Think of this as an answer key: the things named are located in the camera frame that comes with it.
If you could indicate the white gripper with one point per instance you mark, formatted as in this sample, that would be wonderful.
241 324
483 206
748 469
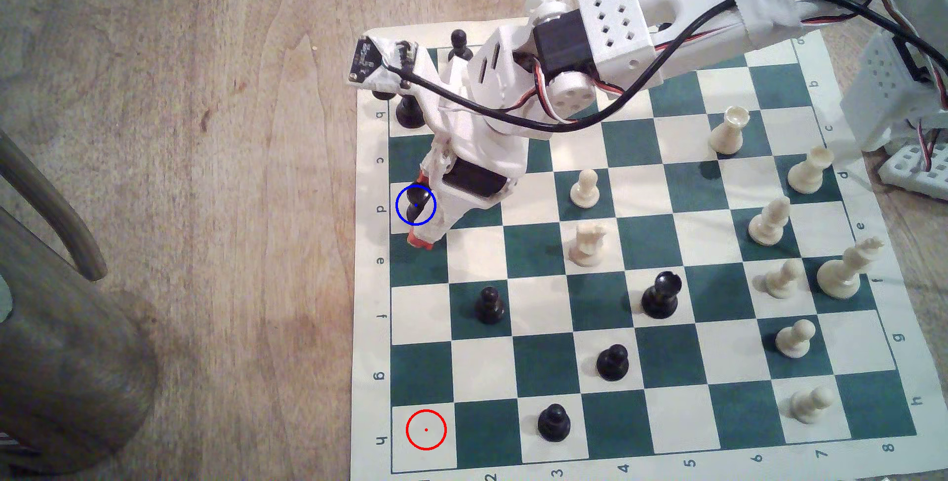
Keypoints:
475 183

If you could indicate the black chess rook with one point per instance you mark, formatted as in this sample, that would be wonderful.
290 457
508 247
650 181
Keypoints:
416 207

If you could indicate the black chess pawn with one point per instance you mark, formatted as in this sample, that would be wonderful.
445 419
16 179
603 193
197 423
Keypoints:
489 306
409 112
460 45
554 424
613 364

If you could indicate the white chess pawn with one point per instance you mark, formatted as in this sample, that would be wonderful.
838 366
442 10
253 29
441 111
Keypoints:
783 280
796 339
809 406
585 190

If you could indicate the white chess knight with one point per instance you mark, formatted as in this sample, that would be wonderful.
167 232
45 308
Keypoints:
587 245

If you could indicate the green white chess board mat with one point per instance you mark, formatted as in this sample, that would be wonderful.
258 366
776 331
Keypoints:
666 362

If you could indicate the white chess bishop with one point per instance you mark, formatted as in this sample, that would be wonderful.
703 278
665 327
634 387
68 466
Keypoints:
770 222

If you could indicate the white chess king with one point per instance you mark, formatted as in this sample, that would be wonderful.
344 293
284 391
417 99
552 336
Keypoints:
844 272

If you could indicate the gray tape wrap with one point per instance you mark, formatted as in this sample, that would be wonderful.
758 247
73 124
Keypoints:
770 7

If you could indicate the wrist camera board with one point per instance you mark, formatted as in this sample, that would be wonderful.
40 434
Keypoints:
370 59

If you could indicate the curved wooden chair rail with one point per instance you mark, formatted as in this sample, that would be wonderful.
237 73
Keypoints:
52 207

